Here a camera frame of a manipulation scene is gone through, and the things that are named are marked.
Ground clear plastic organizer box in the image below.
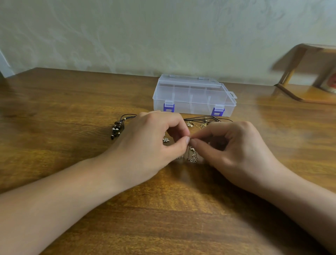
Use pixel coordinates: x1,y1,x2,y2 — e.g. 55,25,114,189
153,74,238,117

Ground person's left hand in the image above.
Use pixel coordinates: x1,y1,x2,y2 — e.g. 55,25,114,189
100,111,191,191

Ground person's left forearm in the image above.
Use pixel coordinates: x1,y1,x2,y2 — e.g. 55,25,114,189
0,157,127,255

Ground person's right hand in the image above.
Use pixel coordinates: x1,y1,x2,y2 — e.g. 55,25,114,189
189,121,295,196

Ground person's right forearm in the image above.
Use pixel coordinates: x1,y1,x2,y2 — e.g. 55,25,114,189
262,171,336,253

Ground wooden shelf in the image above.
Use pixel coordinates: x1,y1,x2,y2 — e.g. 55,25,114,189
274,43,336,105

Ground white printed mug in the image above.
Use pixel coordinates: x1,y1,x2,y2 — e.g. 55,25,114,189
321,64,336,94

